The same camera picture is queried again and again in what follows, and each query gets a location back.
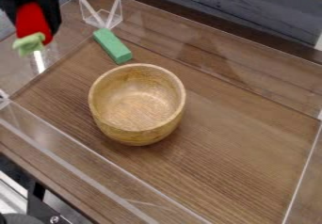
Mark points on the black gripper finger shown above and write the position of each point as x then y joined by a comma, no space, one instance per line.
51,10
8,6

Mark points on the red plush strawberry toy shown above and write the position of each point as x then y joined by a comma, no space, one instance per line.
33,33

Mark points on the green rectangular block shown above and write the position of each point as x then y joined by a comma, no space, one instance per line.
112,45

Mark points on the light wooden bowl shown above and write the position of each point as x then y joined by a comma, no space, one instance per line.
136,102

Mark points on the clear acrylic corner bracket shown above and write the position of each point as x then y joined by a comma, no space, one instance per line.
101,18

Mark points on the clear acrylic tray wall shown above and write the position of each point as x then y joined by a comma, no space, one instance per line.
242,163

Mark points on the black table leg frame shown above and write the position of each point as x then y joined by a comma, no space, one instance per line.
38,209

